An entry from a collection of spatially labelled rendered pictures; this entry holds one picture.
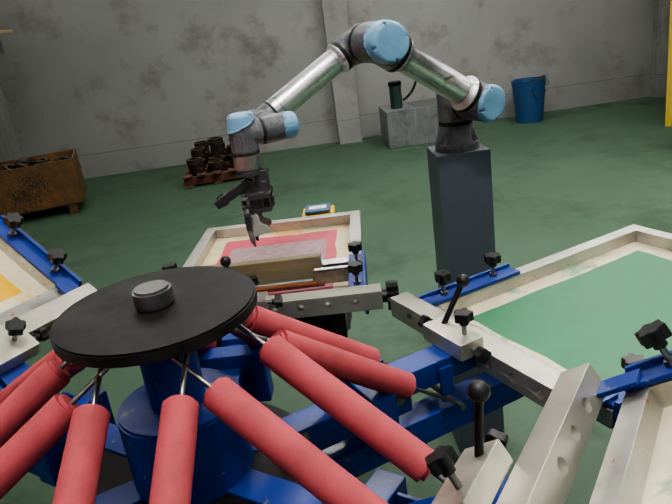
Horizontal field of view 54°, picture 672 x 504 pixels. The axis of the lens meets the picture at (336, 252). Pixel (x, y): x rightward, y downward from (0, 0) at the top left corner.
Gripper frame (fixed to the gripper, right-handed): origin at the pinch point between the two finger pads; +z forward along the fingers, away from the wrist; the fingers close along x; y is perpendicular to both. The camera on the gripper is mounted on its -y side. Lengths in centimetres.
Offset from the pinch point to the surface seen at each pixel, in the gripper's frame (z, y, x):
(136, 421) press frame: -2, -5, -89
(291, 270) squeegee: 10.0, 9.5, -1.5
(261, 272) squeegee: 9.7, 0.8, -1.5
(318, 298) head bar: 8.7, 18.7, -26.0
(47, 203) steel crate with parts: 95, -309, 488
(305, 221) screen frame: 14, 9, 57
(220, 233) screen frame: 15, -23, 57
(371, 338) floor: 112, 25, 145
